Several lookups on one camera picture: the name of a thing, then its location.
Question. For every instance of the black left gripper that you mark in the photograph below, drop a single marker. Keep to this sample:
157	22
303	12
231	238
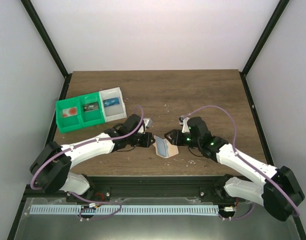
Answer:
147	143

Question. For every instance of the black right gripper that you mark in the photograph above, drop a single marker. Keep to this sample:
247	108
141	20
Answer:
176	140

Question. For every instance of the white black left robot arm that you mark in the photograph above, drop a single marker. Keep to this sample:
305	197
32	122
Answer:
51	170

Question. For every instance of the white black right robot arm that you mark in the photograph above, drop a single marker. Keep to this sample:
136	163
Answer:
276	189

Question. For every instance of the blue credit card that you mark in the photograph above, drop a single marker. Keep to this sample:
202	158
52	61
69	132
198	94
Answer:
111	102

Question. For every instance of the black vip card in bin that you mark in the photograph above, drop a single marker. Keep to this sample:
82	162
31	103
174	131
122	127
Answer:
93	106

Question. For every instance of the white red card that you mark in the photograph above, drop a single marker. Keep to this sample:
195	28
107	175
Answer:
69	112

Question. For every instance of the white plastic bin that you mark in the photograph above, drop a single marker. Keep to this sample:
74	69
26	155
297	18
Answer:
116	112

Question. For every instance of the green plastic bin middle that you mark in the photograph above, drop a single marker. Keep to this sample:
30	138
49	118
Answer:
94	117

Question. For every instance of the green plastic bin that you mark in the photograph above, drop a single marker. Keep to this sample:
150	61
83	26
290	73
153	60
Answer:
94	117
69	124

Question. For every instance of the green plastic bin left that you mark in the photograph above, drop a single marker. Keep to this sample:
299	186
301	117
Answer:
69	124

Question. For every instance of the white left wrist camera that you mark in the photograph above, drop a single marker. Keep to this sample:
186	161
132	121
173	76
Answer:
147	122

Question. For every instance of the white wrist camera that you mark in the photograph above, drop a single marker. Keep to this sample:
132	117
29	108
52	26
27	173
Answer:
147	122
183	121

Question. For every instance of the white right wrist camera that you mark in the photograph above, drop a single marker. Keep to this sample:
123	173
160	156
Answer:
183	121

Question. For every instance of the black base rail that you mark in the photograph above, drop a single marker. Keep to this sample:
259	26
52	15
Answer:
203	188

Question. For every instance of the metal base plate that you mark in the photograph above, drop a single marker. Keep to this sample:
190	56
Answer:
251	223

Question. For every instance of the light blue slotted cable duct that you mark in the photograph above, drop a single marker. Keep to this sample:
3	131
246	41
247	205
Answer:
188	210

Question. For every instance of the black frame post right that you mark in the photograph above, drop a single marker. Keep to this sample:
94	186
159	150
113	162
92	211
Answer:
272	22

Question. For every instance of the black frame post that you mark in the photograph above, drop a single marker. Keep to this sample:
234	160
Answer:
37	22
272	22

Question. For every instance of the black frame post left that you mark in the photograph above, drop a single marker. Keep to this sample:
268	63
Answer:
37	22

